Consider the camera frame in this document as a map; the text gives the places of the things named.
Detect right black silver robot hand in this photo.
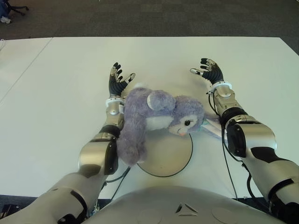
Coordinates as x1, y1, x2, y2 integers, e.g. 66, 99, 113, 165
189, 57, 225, 85

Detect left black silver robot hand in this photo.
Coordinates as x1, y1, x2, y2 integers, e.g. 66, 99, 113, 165
107, 62, 136, 97

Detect purple plush bunny doll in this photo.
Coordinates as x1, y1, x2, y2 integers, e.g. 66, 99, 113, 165
116, 82, 228, 166

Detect white plate black rim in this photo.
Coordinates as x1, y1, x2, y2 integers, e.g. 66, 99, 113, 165
136, 133, 193, 177

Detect silver robot torso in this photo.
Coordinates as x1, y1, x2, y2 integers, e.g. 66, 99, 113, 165
81, 185, 281, 224

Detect blue jeans leg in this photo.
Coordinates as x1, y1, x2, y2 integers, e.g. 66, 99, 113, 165
0, 0, 11, 18

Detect thick black power cable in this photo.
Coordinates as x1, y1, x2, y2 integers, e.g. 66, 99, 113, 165
105, 167, 130, 183
242, 163, 257, 200

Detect thin black signal cable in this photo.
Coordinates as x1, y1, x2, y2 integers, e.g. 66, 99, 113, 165
207, 93, 238, 200
112, 167, 131, 201

